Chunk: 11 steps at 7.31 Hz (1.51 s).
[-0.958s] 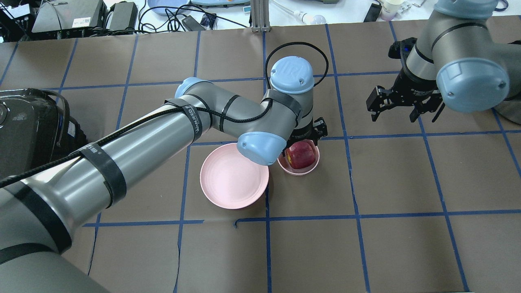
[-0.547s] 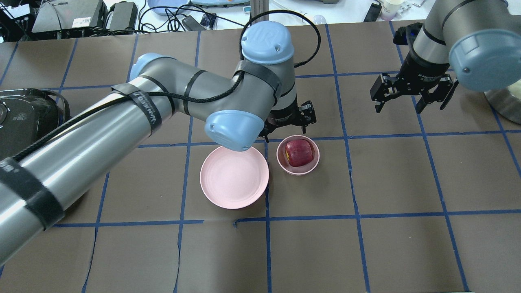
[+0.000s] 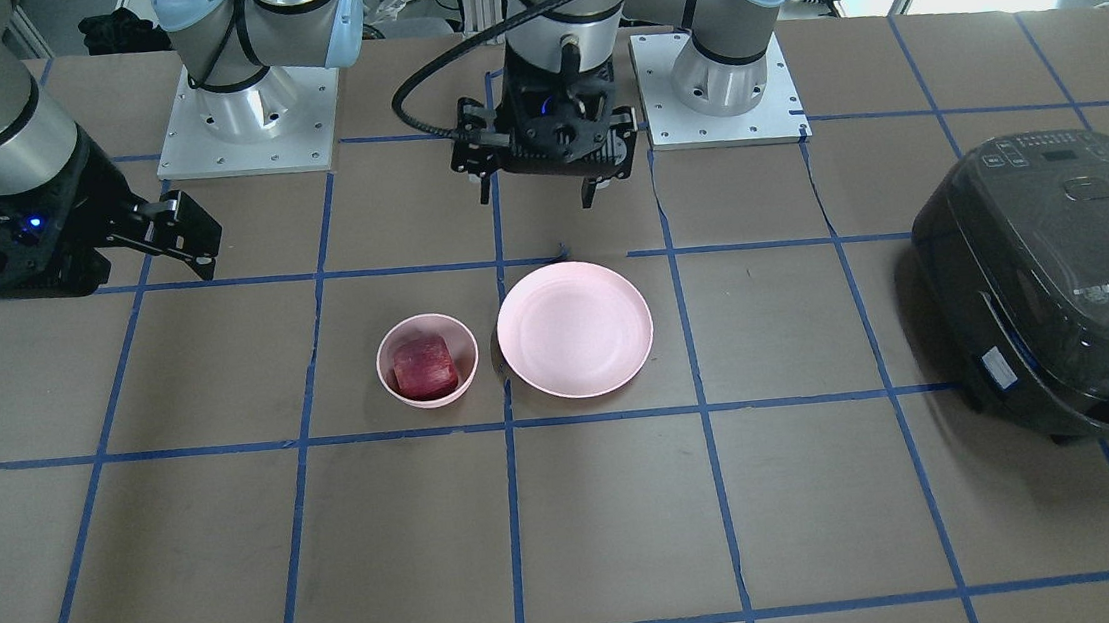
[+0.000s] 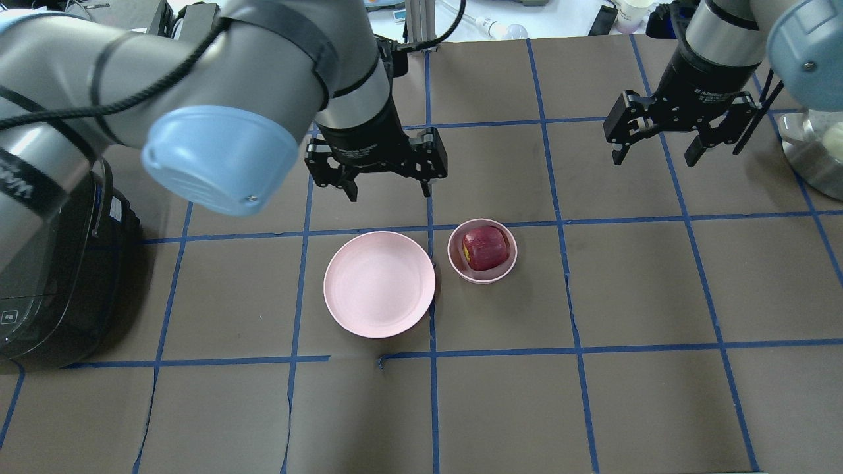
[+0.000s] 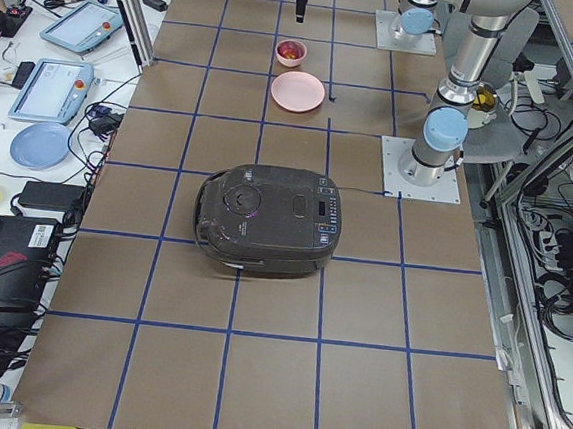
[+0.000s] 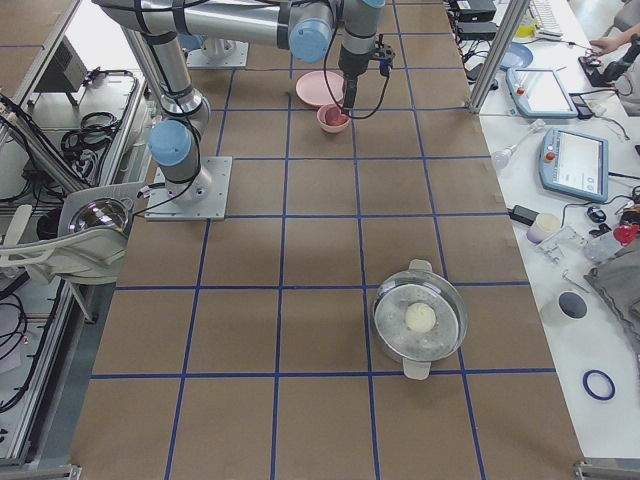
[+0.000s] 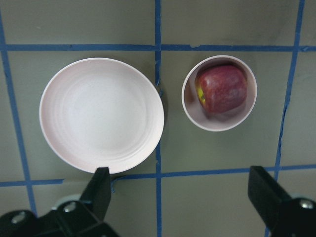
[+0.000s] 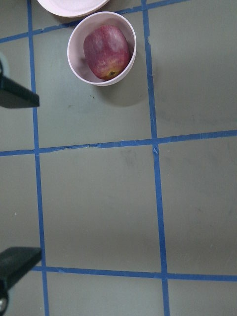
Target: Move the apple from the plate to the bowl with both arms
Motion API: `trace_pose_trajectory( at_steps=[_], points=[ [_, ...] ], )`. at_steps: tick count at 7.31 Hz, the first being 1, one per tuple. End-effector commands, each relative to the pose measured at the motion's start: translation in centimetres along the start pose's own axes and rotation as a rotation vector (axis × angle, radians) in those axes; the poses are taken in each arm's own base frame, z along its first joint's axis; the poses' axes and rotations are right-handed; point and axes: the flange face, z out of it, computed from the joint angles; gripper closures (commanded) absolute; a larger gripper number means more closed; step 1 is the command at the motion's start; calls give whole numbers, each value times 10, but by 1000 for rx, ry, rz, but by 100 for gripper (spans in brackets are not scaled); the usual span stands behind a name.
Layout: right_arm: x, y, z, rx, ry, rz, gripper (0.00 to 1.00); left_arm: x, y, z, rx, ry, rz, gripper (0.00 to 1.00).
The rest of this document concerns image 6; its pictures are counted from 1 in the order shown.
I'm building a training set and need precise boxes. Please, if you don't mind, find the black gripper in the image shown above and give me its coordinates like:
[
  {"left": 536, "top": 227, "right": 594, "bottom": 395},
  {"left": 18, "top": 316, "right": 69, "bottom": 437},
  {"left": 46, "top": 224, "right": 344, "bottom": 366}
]
[{"left": 338, "top": 32, "right": 395, "bottom": 111}]

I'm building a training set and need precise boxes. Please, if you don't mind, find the pink bowl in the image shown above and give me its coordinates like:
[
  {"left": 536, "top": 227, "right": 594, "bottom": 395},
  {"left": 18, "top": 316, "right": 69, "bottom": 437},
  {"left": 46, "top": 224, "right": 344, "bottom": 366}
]
[{"left": 316, "top": 104, "right": 350, "bottom": 134}]

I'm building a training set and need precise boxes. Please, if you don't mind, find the red apple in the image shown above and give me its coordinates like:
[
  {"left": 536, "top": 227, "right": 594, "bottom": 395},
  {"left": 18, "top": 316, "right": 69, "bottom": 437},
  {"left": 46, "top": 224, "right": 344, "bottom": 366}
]
[{"left": 324, "top": 108, "right": 348, "bottom": 126}]

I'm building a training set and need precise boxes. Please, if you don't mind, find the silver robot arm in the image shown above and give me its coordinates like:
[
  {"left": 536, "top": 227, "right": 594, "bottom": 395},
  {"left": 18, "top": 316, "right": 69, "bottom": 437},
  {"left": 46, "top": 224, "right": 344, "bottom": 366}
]
[
  {"left": 98, "top": 1, "right": 395, "bottom": 117},
  {"left": 143, "top": 32, "right": 211, "bottom": 205}
]

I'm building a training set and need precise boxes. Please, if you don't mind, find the pink plate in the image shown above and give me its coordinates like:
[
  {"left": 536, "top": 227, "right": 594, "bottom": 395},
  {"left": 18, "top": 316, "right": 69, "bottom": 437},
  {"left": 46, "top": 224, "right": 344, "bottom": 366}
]
[{"left": 295, "top": 71, "right": 344, "bottom": 108}]

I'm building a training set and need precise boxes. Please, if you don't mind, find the blue plate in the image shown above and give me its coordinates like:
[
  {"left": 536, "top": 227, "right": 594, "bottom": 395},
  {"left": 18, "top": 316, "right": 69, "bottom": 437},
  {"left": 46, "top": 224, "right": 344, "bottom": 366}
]
[{"left": 500, "top": 42, "right": 533, "bottom": 71}]

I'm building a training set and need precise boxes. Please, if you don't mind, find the far teach pendant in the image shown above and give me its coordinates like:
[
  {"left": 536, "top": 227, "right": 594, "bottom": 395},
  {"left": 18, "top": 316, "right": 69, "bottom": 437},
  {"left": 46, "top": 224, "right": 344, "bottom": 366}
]
[{"left": 505, "top": 68, "right": 578, "bottom": 119}]

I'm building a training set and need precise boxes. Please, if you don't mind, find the teach pendant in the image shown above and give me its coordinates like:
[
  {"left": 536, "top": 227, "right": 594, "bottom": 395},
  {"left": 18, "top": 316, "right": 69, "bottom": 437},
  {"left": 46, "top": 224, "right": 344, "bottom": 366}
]
[
  {"left": 505, "top": 68, "right": 578, "bottom": 119},
  {"left": 538, "top": 127, "right": 609, "bottom": 202}
]

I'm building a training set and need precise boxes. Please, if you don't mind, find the black power adapter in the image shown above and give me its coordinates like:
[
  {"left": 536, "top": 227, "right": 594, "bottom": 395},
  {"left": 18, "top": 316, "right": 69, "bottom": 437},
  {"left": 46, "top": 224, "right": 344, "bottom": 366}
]
[{"left": 508, "top": 205, "right": 539, "bottom": 226}]

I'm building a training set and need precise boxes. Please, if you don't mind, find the near teach pendant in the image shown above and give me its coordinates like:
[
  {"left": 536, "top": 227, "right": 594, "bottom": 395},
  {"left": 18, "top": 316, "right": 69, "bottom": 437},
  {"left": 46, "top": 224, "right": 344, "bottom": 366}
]
[{"left": 538, "top": 127, "right": 609, "bottom": 202}]

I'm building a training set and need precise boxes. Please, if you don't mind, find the steel steamer pot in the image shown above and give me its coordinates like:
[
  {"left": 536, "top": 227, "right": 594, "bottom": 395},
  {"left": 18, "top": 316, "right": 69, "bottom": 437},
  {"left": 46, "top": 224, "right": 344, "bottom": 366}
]
[{"left": 370, "top": 259, "right": 469, "bottom": 380}]

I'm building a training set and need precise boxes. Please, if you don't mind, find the white steamed bun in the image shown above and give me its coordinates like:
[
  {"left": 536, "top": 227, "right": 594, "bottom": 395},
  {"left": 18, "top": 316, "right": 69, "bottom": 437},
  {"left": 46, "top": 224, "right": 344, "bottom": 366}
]
[{"left": 404, "top": 302, "right": 436, "bottom": 334}]

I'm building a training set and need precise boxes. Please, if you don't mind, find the white paper cup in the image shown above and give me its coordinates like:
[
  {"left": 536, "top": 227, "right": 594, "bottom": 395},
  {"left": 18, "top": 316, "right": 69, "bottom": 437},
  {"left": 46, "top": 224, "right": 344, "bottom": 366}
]
[{"left": 540, "top": 290, "right": 589, "bottom": 326}]

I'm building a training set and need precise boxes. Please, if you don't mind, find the grey cloth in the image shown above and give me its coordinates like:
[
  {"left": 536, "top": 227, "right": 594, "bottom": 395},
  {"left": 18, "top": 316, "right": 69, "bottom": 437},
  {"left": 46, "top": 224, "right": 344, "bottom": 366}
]
[{"left": 584, "top": 240, "right": 640, "bottom": 356}]

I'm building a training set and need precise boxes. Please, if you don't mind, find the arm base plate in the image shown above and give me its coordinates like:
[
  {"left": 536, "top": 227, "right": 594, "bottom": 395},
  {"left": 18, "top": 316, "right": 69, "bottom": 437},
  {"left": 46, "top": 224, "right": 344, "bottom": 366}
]
[
  {"left": 186, "top": 38, "right": 249, "bottom": 70},
  {"left": 143, "top": 156, "right": 233, "bottom": 221}
]

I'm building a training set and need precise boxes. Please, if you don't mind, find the aluminium frame post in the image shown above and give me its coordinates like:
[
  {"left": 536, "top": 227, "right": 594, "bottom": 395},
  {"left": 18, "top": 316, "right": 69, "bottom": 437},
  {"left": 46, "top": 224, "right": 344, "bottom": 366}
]
[{"left": 467, "top": 0, "right": 529, "bottom": 114}]

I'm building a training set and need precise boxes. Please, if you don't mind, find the blue rubber ring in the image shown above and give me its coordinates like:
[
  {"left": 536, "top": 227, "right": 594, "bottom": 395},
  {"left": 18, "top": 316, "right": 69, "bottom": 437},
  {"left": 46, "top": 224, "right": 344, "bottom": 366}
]
[{"left": 581, "top": 369, "right": 616, "bottom": 401}]

